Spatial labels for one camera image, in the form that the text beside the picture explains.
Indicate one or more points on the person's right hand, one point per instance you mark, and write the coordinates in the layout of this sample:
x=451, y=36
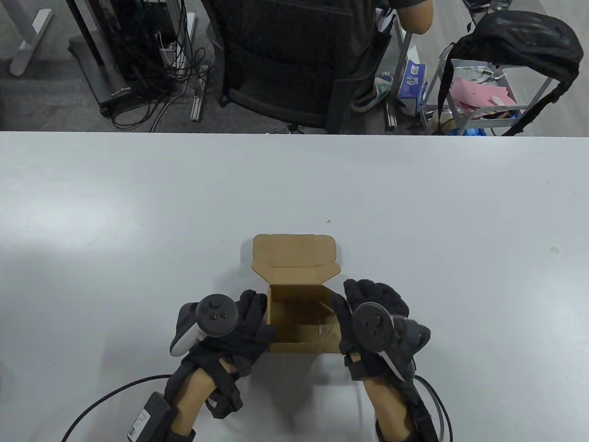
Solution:
x=382, y=292

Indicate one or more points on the person's left hand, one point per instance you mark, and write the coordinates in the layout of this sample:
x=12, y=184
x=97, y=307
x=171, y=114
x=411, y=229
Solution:
x=248, y=338

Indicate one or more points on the small brown cardboard mailer box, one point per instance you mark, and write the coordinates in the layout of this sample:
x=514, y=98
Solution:
x=294, y=255

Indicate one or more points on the person's right forearm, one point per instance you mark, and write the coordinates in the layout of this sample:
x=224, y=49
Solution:
x=389, y=405

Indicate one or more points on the person's left forearm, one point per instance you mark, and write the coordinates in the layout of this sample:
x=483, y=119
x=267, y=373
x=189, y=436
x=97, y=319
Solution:
x=193, y=400

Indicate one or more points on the blue plastic bag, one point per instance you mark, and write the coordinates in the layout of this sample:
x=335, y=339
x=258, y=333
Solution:
x=471, y=132

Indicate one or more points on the grey metal cart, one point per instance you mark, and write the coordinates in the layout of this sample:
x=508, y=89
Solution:
x=469, y=120

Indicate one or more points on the blue and white carton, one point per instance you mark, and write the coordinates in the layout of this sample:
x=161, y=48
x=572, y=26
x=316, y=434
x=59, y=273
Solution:
x=411, y=85

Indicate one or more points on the pink paper sheets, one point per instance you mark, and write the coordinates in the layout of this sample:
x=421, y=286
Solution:
x=474, y=94

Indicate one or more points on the silver metal pole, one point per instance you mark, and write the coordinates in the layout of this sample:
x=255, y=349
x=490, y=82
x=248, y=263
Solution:
x=400, y=64

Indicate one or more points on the black mesh office chair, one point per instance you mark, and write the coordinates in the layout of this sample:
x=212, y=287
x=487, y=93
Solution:
x=285, y=55

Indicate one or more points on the black backpack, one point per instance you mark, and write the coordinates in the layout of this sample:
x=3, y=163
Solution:
x=520, y=37

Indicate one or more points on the dark grey equipment stand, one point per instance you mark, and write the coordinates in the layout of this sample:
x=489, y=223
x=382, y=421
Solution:
x=96, y=69

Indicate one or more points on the white table leg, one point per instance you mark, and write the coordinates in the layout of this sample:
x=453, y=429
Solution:
x=30, y=41

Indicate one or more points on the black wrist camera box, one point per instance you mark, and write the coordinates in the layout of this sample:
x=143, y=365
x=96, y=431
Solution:
x=149, y=416
x=425, y=423

